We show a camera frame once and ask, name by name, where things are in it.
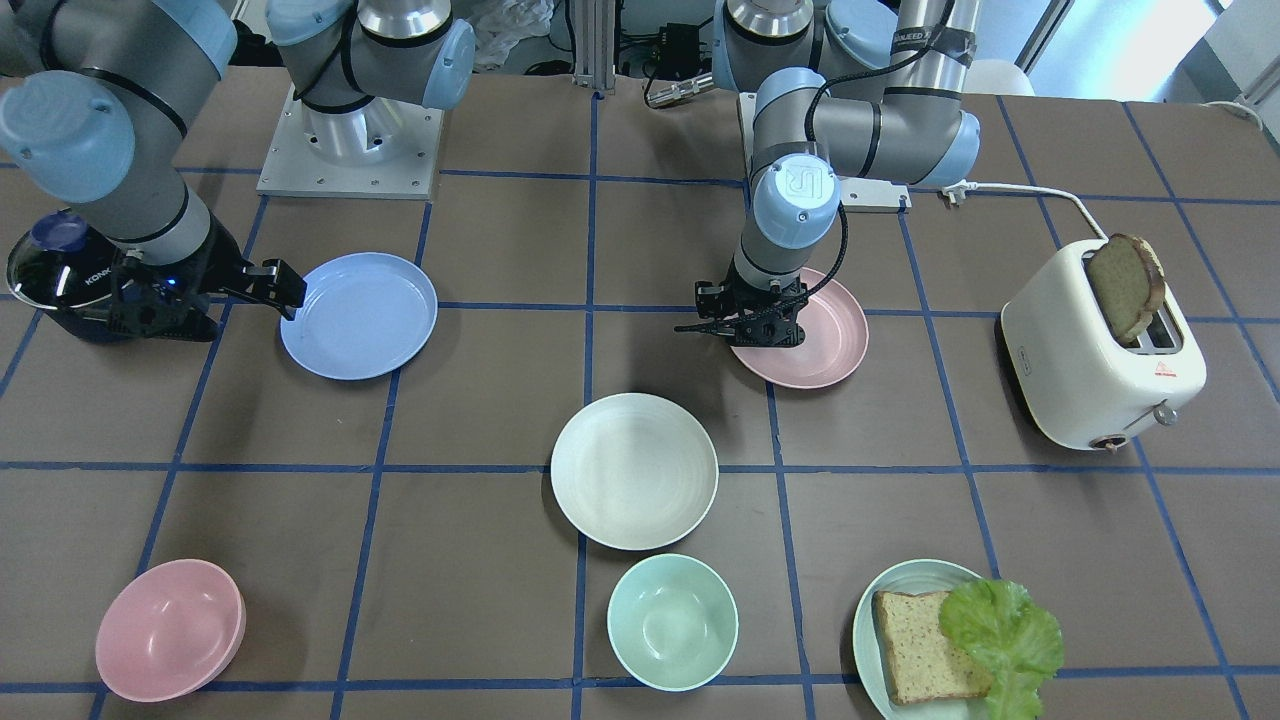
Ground green plate with food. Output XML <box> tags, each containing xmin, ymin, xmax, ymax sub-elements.
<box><xmin>851</xmin><ymin>559</ymin><xmax>988</xmax><ymax>719</ymax></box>

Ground dark blue saucepan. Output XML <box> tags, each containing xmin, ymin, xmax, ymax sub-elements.
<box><xmin>6</xmin><ymin>209</ymin><xmax>137</xmax><ymax>345</ymax></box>

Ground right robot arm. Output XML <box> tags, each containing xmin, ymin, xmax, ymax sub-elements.
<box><xmin>1</xmin><ymin>1</ymin><xmax>476</xmax><ymax>342</ymax></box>

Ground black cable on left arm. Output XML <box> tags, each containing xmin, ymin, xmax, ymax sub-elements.
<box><xmin>690</xmin><ymin>0</ymin><xmax>961</xmax><ymax>331</ymax></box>

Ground green bowl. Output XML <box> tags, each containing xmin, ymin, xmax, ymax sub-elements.
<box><xmin>605</xmin><ymin>553</ymin><xmax>740</xmax><ymax>693</ymax></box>

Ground blue plate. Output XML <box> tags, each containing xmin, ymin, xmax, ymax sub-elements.
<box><xmin>279</xmin><ymin>252</ymin><xmax>438</xmax><ymax>380</ymax></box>

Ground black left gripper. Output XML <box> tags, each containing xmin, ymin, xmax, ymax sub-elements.
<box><xmin>675</xmin><ymin>281</ymin><xmax>809</xmax><ymax>348</ymax></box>

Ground white toaster power cable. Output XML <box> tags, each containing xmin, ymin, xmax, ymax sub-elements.
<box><xmin>940</xmin><ymin>178</ymin><xmax>1108</xmax><ymax>242</ymax></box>

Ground bread slice in toaster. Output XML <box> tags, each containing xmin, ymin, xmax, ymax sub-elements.
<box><xmin>1085</xmin><ymin>233</ymin><xmax>1167</xmax><ymax>346</ymax></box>

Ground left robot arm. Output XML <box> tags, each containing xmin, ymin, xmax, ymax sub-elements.
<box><xmin>690</xmin><ymin>1</ymin><xmax>980</xmax><ymax>348</ymax></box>

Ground pink plate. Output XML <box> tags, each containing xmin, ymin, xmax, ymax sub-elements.
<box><xmin>731</xmin><ymin>281</ymin><xmax>869</xmax><ymax>389</ymax></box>

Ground white toaster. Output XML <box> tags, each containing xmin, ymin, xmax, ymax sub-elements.
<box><xmin>997</xmin><ymin>240</ymin><xmax>1207</xmax><ymax>451</ymax></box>

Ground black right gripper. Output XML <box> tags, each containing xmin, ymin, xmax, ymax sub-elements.
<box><xmin>105</xmin><ymin>217</ymin><xmax>307</xmax><ymax>341</ymax></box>

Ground white plate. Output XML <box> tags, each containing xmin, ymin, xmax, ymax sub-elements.
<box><xmin>550</xmin><ymin>393</ymin><xmax>719</xmax><ymax>551</ymax></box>

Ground green lettuce leaf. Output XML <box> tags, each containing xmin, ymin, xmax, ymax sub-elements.
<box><xmin>940</xmin><ymin>579</ymin><xmax>1065</xmax><ymax>719</ymax></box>

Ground white chair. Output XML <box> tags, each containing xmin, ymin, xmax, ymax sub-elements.
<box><xmin>963</xmin><ymin>58</ymin><xmax>1036</xmax><ymax>97</ymax></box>

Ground pink bowl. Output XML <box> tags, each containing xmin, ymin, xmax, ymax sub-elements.
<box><xmin>95</xmin><ymin>559</ymin><xmax>247</xmax><ymax>703</ymax></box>

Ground bread slice on plate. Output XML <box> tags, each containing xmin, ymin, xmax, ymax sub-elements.
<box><xmin>873</xmin><ymin>591</ymin><xmax>993</xmax><ymax>705</ymax></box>

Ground aluminium frame post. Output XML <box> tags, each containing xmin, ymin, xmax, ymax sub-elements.
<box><xmin>566</xmin><ymin>0</ymin><xmax>618</xmax><ymax>95</ymax></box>

